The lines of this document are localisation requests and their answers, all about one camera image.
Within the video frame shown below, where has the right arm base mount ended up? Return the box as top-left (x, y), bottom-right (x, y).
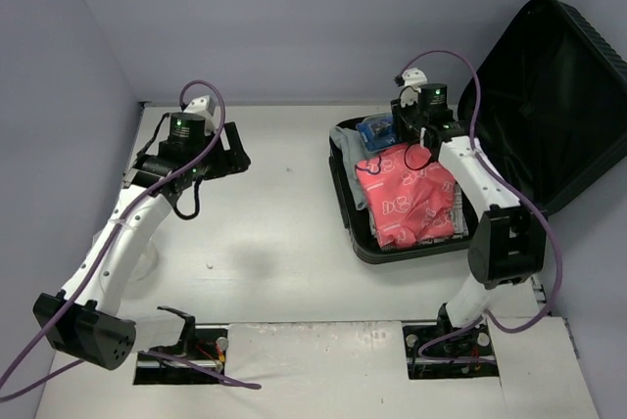
top-left (402, 322), bottom-right (500, 381)

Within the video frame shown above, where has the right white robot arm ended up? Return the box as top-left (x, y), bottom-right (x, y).
top-left (391, 68), bottom-right (546, 352)

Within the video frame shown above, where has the purple cable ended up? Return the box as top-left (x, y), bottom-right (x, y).
top-left (0, 79), bottom-right (263, 401)
top-left (397, 49), bottom-right (564, 367)

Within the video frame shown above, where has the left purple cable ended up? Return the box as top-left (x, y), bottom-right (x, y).
top-left (0, 79), bottom-right (263, 401)

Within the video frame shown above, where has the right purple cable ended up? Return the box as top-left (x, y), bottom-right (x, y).
top-left (397, 49), bottom-right (564, 367)

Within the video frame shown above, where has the pink patterned garment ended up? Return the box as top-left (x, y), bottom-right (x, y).
top-left (355, 144), bottom-right (456, 249)

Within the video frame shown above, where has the grey garment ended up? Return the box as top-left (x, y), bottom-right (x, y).
top-left (329, 126), bottom-right (374, 210)

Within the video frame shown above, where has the blue card packet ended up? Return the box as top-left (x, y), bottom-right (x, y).
top-left (356, 114), bottom-right (399, 153)

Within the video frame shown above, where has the black hard-shell suitcase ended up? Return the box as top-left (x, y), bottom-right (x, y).
top-left (326, 0), bottom-right (627, 266)

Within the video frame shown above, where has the clear plastic packet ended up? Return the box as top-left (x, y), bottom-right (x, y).
top-left (129, 240), bottom-right (159, 283)

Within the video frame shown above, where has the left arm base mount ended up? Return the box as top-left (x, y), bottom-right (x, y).
top-left (132, 324), bottom-right (229, 386)

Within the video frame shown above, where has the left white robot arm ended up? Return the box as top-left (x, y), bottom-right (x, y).
top-left (33, 95), bottom-right (251, 370)

